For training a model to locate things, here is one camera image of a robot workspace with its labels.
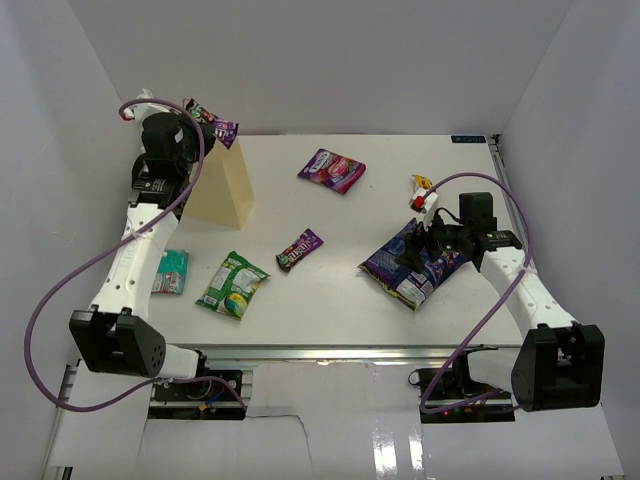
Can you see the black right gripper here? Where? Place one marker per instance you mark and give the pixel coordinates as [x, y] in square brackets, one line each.
[420, 238]

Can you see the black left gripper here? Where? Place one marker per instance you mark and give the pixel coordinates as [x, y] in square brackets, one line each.
[187, 126]

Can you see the large dark blue candy bag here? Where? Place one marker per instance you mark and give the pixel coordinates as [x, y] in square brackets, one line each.
[408, 286]

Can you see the brown purple m&m's packet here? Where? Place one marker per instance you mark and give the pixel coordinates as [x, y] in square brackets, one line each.
[225, 131]
[306, 243]

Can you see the teal Fox's candy bag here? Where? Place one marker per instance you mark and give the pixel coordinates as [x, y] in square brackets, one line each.
[172, 273]

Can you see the green Fox's spring tea bag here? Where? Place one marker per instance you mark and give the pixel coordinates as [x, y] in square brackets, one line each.
[233, 286]

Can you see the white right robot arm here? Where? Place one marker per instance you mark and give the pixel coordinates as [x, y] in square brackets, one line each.
[559, 364]

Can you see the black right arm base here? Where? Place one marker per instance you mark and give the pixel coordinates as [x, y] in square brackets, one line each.
[450, 390]

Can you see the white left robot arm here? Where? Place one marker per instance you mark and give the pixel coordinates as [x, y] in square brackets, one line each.
[113, 334]

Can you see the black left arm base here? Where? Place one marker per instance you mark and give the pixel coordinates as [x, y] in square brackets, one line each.
[201, 401]

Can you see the purple Fox's berries bag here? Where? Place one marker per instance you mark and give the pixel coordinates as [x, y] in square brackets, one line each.
[336, 172]

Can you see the small yellow snack packet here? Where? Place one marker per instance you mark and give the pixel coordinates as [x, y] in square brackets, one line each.
[421, 186]

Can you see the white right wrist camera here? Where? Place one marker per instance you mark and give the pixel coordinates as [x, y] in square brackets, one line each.
[424, 203]

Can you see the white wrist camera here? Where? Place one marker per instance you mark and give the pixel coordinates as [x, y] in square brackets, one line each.
[140, 111]
[424, 203]

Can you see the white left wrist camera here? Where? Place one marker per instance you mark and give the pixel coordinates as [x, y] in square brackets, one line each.
[140, 111]

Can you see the cream paper bag with handles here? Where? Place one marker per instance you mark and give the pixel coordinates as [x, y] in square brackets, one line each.
[223, 194]

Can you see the aluminium front rail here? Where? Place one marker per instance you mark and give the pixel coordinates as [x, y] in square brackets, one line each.
[326, 353]

